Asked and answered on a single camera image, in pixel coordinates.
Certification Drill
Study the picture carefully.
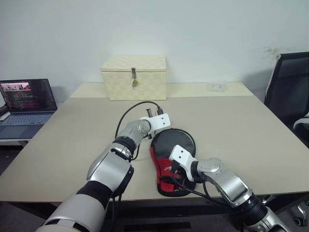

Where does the black mesh office chair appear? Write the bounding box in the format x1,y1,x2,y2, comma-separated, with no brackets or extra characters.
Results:
264,52,309,143

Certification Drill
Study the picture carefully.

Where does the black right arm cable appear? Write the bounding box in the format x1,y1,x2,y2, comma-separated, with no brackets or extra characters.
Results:
172,177,232,208

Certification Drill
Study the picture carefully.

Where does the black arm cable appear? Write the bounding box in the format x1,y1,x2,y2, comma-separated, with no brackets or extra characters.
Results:
172,177,232,208
111,101,164,232

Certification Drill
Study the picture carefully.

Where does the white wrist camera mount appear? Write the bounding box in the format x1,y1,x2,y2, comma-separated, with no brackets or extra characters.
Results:
169,145,197,182
139,113,171,136

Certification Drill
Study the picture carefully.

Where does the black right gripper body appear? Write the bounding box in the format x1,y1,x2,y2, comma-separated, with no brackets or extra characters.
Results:
170,161,188,188

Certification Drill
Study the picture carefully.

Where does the silver chair base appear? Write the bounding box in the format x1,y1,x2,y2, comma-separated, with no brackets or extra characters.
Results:
262,194,309,229

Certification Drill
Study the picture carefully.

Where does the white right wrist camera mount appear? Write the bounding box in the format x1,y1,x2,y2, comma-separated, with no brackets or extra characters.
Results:
169,145,197,182

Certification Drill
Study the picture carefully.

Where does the clear plastic container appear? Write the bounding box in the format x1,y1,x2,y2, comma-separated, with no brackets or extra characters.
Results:
208,82,228,93

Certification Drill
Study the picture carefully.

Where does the cream woven storage box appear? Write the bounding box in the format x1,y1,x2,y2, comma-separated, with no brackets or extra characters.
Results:
100,55,168,102

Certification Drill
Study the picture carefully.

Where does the black table frame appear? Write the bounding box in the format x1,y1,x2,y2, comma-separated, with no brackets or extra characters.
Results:
106,205,242,232

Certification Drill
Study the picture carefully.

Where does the open blue laptop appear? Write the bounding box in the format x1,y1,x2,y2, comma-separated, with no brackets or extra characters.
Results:
0,78,58,140

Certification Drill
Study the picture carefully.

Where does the black red mouse pad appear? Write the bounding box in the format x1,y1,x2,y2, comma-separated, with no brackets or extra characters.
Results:
150,127,197,197

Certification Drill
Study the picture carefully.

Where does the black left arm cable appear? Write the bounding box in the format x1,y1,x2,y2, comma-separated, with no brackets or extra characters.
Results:
111,101,164,232

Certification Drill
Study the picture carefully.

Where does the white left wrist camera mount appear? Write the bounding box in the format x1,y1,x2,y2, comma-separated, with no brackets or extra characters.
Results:
139,113,171,136

